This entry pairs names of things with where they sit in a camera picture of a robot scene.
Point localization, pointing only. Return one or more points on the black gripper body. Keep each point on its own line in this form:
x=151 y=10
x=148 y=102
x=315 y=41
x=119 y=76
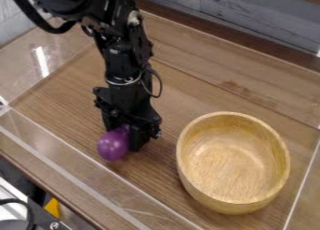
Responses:
x=127 y=97

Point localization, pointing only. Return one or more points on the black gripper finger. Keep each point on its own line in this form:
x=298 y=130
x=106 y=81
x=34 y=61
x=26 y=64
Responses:
x=139 y=137
x=113 y=122

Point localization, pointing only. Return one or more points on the purple toy eggplant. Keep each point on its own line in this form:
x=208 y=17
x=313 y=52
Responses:
x=113 y=145

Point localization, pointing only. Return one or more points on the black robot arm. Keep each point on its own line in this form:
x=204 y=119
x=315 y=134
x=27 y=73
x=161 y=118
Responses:
x=115 y=23

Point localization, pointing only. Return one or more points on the brown wooden bowl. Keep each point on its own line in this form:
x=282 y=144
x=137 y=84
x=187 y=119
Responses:
x=234 y=162

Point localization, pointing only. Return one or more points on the black device with screw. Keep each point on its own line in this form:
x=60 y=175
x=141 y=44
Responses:
x=14 y=219

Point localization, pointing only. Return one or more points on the clear acrylic tray enclosure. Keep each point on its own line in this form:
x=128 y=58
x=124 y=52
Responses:
x=207 y=69

